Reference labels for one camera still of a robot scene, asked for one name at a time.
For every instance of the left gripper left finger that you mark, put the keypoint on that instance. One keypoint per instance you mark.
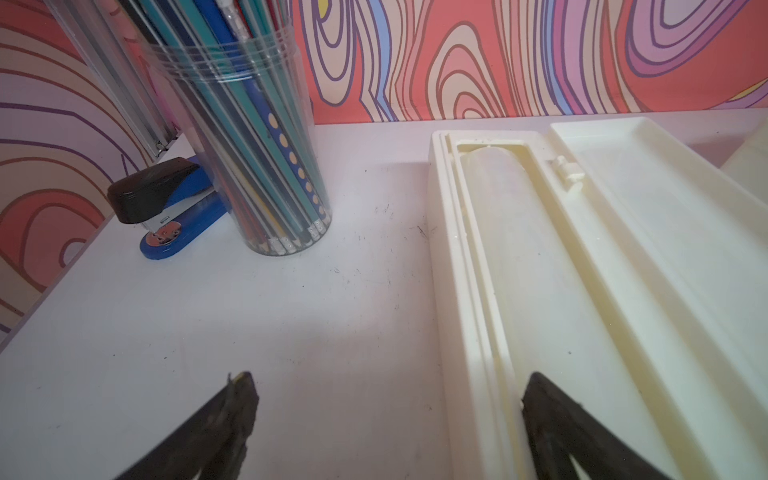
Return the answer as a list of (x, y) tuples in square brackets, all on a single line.
[(211, 444)]

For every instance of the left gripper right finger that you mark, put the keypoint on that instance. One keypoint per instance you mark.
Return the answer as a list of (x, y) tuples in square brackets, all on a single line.
[(563, 437)]

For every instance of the white wrap dispenser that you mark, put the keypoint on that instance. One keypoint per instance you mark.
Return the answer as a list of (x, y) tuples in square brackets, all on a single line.
[(748, 165), (673, 254)]

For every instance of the plastic wrap roll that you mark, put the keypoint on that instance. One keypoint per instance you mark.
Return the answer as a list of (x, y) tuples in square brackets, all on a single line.
[(550, 322)]

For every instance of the blue stapler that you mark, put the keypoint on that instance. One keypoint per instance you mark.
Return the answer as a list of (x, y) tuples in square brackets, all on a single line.
[(174, 200)]

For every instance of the pencil cup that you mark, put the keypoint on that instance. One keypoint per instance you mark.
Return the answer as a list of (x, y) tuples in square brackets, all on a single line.
[(236, 69)]

